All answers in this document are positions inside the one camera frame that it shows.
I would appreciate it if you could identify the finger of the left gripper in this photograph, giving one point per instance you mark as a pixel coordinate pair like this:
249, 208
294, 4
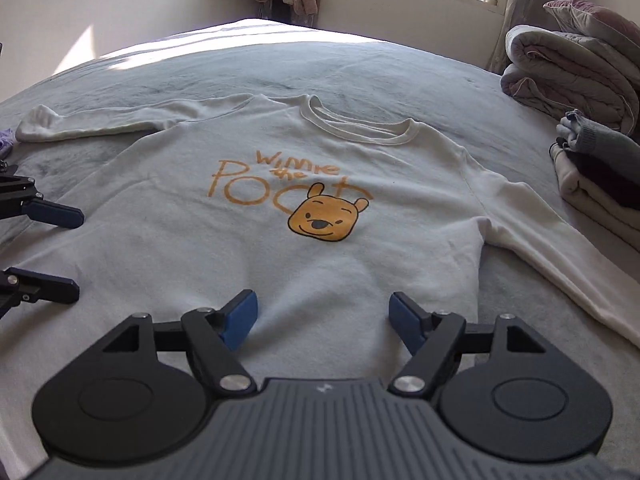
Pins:
19, 285
53, 213

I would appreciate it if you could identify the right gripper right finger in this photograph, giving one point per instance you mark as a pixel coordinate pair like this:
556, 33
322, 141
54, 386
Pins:
436, 342

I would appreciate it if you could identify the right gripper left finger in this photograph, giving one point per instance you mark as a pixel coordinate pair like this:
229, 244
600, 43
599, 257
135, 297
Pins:
209, 338

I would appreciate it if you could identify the white cream sweatshirt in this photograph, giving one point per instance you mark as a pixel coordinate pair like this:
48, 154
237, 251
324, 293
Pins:
322, 215

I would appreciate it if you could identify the folded beige garment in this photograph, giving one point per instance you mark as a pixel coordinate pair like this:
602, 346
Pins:
586, 197

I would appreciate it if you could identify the folded black garment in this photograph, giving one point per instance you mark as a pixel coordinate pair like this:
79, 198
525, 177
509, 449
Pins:
624, 191

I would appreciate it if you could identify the folded grey garment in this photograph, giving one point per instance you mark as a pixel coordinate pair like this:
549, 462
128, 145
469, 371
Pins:
615, 149

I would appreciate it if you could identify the grey bed blanket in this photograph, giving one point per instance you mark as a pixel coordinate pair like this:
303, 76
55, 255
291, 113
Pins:
377, 82

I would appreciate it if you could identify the folded grey pink quilt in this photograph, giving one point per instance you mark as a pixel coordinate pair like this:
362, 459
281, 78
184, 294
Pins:
557, 72

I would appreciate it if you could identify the pink grey pillow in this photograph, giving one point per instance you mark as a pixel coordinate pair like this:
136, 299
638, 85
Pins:
589, 19

